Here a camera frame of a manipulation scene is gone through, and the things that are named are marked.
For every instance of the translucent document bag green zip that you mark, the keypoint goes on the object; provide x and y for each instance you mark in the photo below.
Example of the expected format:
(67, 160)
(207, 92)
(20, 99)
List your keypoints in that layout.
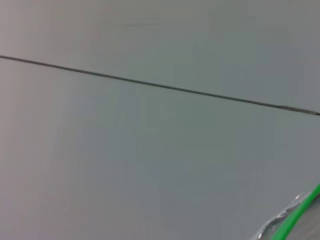
(300, 225)

